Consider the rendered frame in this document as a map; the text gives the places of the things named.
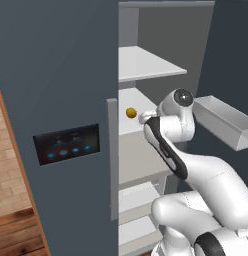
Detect white fridge shelf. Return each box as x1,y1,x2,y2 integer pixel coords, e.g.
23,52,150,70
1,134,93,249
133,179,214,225
118,45,188,84
118,214,164,256
118,87,164,136
118,180,167,226

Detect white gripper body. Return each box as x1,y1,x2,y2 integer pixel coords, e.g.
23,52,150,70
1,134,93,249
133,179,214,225
138,110,161,126

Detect grey fridge door handle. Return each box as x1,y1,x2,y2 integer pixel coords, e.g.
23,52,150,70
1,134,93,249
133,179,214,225
106,97,120,222

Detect dark grey fridge door with panel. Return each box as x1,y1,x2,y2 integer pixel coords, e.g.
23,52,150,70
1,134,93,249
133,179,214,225
0,0,120,256

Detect grey fridge interior cabinet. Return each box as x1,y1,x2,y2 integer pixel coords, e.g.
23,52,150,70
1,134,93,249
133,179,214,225
117,0,217,256

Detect dark grey open fridge door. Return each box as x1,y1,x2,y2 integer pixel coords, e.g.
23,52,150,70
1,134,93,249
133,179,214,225
184,0,248,188

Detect yellow-brown round lemon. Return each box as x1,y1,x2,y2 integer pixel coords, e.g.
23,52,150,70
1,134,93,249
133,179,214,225
125,106,138,119

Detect pale fridge drawer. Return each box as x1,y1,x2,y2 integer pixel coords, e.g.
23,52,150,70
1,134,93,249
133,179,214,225
118,128,174,185

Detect white fridge door bin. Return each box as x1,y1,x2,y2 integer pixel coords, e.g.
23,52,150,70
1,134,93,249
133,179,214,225
191,95,248,152

